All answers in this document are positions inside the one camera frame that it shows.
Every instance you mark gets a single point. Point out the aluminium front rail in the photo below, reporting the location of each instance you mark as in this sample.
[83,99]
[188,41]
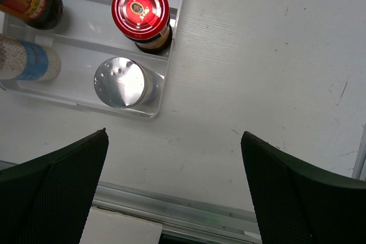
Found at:
[121,214]

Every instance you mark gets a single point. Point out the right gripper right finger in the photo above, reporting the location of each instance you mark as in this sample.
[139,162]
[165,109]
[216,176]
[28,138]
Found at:
[297,202]

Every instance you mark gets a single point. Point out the white divided organizer tray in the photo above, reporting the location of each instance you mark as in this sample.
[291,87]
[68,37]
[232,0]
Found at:
[85,38]

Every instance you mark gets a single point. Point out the red-lid sauce jar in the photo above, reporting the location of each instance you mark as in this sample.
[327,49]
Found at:
[38,14]
[145,22]

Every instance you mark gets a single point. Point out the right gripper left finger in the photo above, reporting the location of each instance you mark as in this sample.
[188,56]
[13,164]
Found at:
[48,199]

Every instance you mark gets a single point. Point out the silver-lid white shaker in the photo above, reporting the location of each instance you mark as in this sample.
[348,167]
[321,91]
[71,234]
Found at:
[26,61]
[123,83]

